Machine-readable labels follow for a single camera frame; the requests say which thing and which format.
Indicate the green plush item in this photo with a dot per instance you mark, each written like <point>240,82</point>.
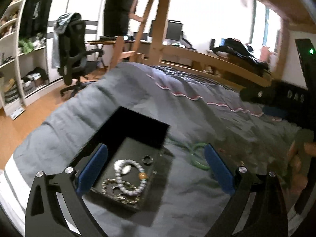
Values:
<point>26,46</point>

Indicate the striped clothes on chair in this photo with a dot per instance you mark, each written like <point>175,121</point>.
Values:
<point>58,32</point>

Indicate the wooden ladder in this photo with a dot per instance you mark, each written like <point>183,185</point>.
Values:
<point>145,12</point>

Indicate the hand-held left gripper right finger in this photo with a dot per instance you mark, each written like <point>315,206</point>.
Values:
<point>218,169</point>

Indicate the grey blanket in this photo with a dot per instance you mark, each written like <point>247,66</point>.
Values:
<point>192,108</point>

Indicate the black computer monitor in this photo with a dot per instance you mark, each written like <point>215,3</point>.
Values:
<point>172,30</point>

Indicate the black jewelry box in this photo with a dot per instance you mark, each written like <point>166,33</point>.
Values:
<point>137,130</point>

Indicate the white round pendant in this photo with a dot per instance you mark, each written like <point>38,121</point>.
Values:
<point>119,166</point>

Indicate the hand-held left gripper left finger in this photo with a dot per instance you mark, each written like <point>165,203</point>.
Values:
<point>93,168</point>

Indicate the wooden desk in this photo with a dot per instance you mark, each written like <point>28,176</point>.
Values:
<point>108,42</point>

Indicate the black bag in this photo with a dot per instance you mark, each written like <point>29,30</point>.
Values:
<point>237,50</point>

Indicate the wooden loft bed frame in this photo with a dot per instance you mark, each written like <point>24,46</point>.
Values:
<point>163,17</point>

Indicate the person's right hand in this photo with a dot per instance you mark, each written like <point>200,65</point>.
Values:
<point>296,184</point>

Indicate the hanging black clothes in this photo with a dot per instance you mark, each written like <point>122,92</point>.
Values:
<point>33,14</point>

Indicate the black office chair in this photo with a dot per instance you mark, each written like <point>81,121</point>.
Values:
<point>71,54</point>

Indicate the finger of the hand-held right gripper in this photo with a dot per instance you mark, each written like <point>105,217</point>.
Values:
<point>256,94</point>
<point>275,111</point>

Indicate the green jade bangle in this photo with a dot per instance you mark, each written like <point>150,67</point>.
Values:
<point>196,161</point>

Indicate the white shelf unit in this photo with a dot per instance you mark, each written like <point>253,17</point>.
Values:
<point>14,59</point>

